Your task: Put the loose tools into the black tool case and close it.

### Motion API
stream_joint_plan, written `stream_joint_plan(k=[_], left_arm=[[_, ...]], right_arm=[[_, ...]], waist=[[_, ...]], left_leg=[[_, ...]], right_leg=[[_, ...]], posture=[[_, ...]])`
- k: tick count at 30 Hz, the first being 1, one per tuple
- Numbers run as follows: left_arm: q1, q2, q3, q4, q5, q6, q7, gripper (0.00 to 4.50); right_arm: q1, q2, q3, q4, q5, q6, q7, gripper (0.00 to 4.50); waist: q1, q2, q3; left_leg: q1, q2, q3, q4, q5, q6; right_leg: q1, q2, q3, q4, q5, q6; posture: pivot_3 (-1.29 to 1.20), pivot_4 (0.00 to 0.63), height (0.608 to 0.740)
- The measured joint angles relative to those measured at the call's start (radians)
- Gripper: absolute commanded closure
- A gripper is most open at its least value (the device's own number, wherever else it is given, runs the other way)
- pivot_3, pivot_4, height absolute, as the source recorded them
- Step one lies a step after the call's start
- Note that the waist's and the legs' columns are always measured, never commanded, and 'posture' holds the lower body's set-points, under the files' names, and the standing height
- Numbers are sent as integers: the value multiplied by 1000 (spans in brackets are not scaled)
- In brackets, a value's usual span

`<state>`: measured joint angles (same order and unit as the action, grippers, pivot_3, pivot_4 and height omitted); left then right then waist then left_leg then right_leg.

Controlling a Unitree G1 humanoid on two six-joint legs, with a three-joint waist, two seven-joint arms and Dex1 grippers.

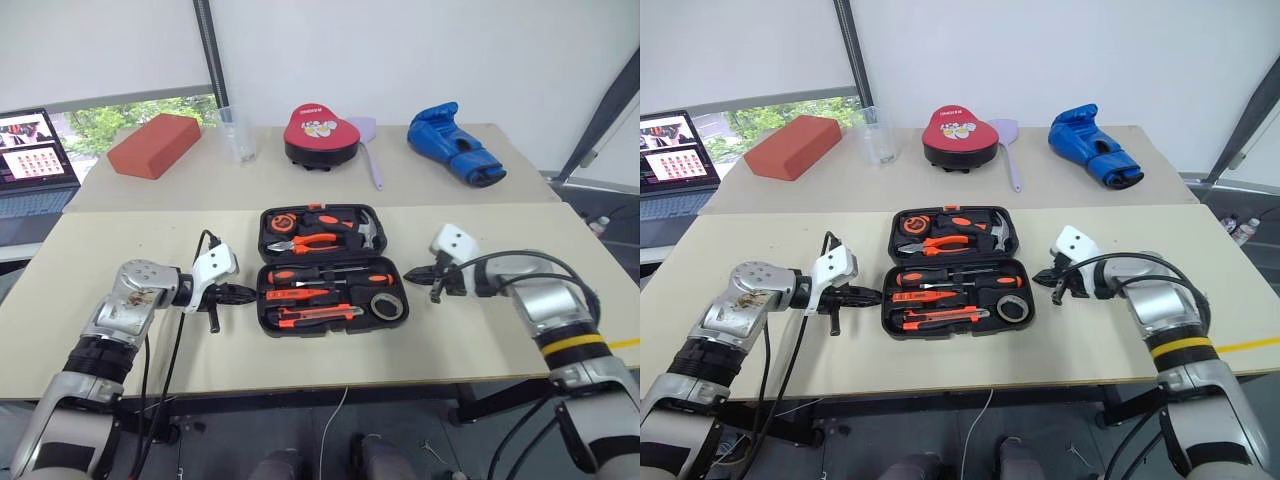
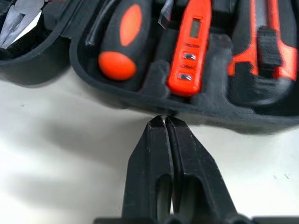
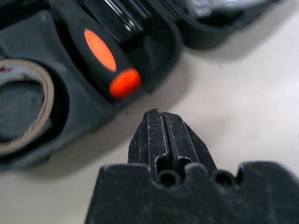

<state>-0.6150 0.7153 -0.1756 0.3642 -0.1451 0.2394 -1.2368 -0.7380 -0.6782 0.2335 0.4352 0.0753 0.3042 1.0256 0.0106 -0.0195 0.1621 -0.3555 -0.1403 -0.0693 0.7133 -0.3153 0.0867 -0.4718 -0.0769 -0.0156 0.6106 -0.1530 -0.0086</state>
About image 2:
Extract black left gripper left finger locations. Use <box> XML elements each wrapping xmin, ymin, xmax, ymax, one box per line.
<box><xmin>121</xmin><ymin>115</ymin><xmax>175</xmax><ymax>221</ymax></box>

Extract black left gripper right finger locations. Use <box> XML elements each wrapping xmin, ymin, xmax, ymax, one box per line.
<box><xmin>165</xmin><ymin>116</ymin><xmax>240</xmax><ymax>221</ymax></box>

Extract black tool case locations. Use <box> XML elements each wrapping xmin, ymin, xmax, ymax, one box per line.
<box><xmin>0</xmin><ymin>0</ymin><xmax>299</xmax><ymax>135</ymax></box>

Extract orange voltage tester pen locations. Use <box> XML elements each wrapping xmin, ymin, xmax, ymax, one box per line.
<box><xmin>166</xmin><ymin>0</ymin><xmax>214</xmax><ymax>98</ymax></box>

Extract orange black screwdriver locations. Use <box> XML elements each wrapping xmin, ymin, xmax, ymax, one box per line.
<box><xmin>98</xmin><ymin>0</ymin><xmax>153</xmax><ymax>82</ymax></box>

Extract orange black utility knife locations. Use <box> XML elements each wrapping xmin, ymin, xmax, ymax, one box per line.
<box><xmin>227</xmin><ymin>0</ymin><xmax>299</xmax><ymax>106</ymax></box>

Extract orange handled pliers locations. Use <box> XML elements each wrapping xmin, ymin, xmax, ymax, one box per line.
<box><xmin>0</xmin><ymin>0</ymin><xmax>44</xmax><ymax>50</ymax></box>

